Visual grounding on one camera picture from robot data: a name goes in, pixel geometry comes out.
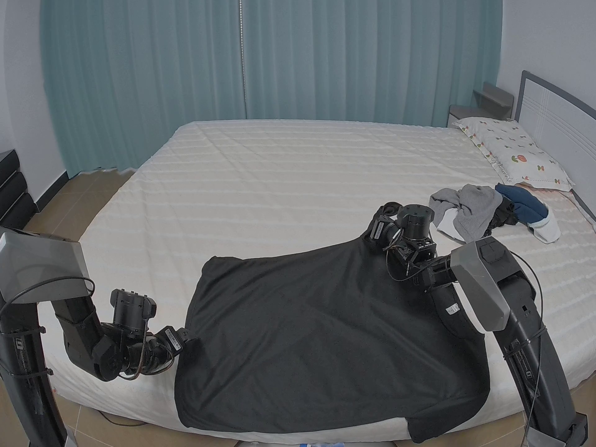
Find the bed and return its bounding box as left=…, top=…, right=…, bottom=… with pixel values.
left=35, top=70, right=596, bottom=442

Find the grey bedside table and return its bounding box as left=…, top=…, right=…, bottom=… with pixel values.
left=448, top=82, right=515, bottom=129

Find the black T-shirt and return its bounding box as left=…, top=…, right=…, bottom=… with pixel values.
left=174, top=238, right=492, bottom=441

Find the blue-green curtain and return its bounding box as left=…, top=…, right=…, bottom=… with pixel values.
left=39, top=0, right=247, bottom=176
left=241, top=0, right=503, bottom=128

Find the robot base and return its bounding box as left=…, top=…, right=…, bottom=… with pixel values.
left=235, top=439, right=396, bottom=447

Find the white printed pillow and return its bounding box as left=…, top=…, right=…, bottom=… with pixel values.
left=454, top=117, right=576, bottom=192

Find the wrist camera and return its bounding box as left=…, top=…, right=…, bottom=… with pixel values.
left=370, top=214, right=396, bottom=250
left=163, top=325, right=187, bottom=355

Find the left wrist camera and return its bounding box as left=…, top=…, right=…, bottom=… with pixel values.
left=163, top=325, right=187, bottom=355

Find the pile of clothes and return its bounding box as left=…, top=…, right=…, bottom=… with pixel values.
left=428, top=183, right=562, bottom=245

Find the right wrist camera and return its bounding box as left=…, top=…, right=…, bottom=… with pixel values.
left=370, top=214, right=396, bottom=250

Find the black chest of drawers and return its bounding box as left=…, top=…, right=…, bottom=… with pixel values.
left=0, top=149, right=40, bottom=230

